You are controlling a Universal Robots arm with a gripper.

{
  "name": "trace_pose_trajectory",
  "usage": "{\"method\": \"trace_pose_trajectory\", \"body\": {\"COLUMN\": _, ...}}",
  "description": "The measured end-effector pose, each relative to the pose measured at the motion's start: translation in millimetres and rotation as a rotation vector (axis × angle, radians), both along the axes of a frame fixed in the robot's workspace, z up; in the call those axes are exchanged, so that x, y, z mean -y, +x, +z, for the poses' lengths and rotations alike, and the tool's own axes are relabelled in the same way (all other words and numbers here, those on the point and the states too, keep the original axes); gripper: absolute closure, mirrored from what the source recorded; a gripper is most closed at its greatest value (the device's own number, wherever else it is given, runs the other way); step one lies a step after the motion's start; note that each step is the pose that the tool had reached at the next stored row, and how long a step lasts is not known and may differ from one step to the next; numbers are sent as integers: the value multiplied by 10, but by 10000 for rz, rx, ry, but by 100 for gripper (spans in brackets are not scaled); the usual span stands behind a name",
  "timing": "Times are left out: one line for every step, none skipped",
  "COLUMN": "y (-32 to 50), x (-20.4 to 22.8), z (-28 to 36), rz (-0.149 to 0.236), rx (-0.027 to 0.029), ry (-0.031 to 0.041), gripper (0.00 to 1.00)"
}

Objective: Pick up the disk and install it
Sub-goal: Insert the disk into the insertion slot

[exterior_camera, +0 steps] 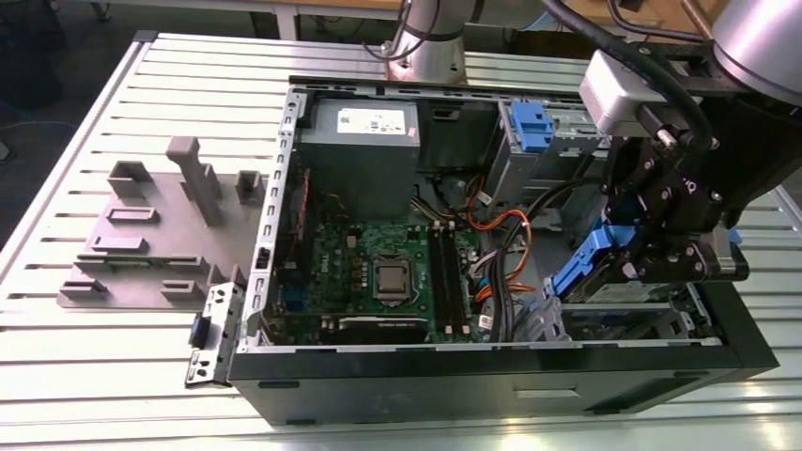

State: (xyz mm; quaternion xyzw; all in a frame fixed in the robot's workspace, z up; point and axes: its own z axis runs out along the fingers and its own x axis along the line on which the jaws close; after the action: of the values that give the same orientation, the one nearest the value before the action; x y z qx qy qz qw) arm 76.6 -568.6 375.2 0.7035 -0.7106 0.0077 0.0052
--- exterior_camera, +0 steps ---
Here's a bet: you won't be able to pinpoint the wooden desk white frame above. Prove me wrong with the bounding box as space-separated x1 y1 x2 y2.
249 0 633 65

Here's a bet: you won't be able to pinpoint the grey optical drive cage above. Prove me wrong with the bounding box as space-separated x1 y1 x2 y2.
484 96 613 210

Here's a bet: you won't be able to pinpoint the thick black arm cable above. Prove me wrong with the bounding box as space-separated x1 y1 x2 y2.
541 0 720 148

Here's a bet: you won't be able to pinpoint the silver CPU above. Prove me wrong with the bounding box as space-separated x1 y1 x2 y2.
377 266 412 296

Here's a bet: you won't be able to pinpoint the black PC case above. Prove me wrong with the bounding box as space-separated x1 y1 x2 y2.
225 73 782 428

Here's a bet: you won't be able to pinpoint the blue plastic drive latch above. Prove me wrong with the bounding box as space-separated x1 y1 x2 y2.
509 101 557 155

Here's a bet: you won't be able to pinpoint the orange power wires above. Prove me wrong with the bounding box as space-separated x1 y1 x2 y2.
465 209 539 304

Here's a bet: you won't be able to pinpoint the green RAM stick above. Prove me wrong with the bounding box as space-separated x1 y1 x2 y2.
106 257 174 271

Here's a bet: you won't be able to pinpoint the grey power supply unit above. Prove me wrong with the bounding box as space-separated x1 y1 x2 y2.
292 97 421 225

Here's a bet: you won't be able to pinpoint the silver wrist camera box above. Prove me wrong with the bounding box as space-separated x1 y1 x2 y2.
579 49 704 138

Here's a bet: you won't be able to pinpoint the green motherboard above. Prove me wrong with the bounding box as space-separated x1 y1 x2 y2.
265 219 497 348

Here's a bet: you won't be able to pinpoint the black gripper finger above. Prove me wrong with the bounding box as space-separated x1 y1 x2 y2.
599 137 676 283
637 210 714 283

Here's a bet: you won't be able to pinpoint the CPU socket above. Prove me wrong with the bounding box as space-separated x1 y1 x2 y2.
369 252 420 310

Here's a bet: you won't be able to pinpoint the black graphics card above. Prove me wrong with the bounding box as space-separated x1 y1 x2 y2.
316 313 432 348

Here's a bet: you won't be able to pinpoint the hard disk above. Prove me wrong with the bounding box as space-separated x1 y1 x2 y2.
553 224 744 305

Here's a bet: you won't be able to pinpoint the wooden cabinet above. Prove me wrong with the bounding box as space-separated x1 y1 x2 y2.
631 0 719 44

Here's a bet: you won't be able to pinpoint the yellow black power wires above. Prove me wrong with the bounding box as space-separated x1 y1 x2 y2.
409 194 468 225

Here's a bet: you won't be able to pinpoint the grey parts rack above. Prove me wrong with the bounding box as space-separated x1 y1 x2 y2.
54 135 277 312

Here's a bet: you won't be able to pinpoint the silver disk bay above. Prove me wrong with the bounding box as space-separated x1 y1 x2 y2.
541 275 716 345

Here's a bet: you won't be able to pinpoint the black RAM slot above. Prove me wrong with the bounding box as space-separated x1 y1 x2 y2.
443 220 472 335

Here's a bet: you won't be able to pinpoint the thin coloured fan wires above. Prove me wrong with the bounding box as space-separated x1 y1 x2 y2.
316 190 351 221

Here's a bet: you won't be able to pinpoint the blue floor cable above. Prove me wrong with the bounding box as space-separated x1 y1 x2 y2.
0 119 80 138

